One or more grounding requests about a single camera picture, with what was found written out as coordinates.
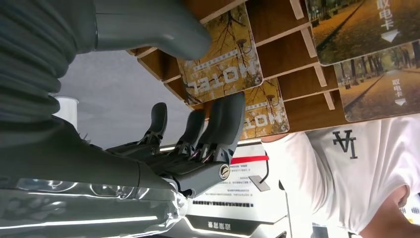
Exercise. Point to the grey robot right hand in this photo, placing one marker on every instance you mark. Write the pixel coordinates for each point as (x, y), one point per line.
(82, 164)

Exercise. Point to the golden hotel key card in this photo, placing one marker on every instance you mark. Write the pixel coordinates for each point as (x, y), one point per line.
(377, 92)
(226, 65)
(265, 115)
(354, 33)

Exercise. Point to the wooden card holder box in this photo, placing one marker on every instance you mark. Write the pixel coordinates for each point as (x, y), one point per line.
(295, 52)

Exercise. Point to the person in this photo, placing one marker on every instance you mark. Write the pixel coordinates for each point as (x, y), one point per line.
(344, 184)

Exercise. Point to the white information board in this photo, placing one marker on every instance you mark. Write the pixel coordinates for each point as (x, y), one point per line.
(236, 197)

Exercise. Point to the small grey plate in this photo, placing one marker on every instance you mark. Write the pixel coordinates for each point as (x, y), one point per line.
(259, 183)

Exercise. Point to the white cylinder post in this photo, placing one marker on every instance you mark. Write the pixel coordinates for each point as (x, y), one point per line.
(67, 113)

